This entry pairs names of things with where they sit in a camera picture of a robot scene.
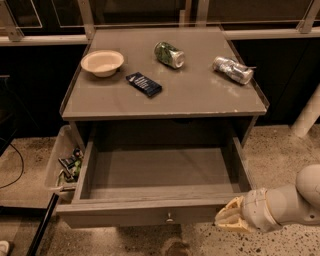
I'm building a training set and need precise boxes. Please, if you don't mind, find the white shoe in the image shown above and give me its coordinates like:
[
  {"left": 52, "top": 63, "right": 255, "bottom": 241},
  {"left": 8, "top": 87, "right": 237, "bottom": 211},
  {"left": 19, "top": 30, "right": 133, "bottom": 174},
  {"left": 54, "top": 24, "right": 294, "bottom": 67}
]
[{"left": 0, "top": 240, "right": 10, "bottom": 256}]

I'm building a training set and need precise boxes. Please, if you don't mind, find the silver crushed can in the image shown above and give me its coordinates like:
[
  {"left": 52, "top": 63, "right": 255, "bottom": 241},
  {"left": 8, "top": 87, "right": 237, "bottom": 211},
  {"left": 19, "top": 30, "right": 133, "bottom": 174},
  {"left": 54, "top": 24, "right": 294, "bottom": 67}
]
[{"left": 212, "top": 56, "right": 254, "bottom": 85}]

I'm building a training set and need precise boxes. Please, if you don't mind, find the grey drawer cabinet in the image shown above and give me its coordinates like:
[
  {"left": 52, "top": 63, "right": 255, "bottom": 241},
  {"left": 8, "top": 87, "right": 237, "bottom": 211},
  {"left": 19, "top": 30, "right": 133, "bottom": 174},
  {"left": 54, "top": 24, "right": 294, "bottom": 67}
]
[{"left": 59, "top": 27, "right": 270, "bottom": 154}]

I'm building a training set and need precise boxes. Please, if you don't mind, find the black bar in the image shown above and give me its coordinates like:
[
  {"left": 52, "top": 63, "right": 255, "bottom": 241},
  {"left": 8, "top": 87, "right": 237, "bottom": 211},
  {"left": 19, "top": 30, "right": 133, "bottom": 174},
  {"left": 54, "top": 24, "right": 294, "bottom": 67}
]
[{"left": 26, "top": 193, "right": 59, "bottom": 256}]

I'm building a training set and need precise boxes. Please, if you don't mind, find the dark blue snack packet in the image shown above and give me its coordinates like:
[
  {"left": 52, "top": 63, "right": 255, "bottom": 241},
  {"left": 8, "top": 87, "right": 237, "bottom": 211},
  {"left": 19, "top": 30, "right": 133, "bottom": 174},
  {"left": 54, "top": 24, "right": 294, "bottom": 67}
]
[{"left": 126, "top": 72, "right": 162, "bottom": 97}]

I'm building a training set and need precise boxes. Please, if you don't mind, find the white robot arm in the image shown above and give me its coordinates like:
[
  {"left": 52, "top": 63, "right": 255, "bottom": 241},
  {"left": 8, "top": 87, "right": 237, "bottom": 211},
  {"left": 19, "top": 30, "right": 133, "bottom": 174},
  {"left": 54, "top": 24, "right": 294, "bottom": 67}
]
[{"left": 215, "top": 92, "right": 320, "bottom": 232}]

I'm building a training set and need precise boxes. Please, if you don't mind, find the black cable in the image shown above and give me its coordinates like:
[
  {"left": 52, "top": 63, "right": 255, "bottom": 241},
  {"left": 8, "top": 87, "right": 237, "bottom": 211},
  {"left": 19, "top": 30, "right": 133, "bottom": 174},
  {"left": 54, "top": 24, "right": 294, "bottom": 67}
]
[{"left": 0, "top": 137, "right": 25, "bottom": 190}]

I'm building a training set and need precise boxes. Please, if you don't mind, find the grey top drawer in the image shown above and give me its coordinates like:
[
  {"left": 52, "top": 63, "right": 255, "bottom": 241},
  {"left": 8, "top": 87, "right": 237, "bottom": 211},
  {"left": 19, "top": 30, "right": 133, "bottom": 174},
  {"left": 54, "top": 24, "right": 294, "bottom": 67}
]
[{"left": 57, "top": 119, "right": 254, "bottom": 228}]

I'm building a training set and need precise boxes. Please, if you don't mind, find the green soda can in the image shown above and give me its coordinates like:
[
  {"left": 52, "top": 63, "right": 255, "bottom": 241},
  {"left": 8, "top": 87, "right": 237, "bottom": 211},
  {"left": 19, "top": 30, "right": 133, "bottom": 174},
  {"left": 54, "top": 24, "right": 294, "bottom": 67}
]
[{"left": 154, "top": 41, "right": 185, "bottom": 69}]

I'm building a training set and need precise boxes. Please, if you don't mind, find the metal railing frame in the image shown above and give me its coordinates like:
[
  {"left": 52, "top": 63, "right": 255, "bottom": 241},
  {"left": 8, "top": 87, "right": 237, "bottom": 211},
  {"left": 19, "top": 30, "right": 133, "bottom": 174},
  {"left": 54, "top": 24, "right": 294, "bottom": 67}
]
[{"left": 0, "top": 0, "right": 320, "bottom": 46}]

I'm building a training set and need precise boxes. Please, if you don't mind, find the white paper bowl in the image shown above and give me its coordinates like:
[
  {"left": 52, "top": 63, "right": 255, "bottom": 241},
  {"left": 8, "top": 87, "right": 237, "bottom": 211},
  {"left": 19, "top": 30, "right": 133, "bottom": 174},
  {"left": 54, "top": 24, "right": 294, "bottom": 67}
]
[{"left": 80, "top": 50, "right": 124, "bottom": 77}]

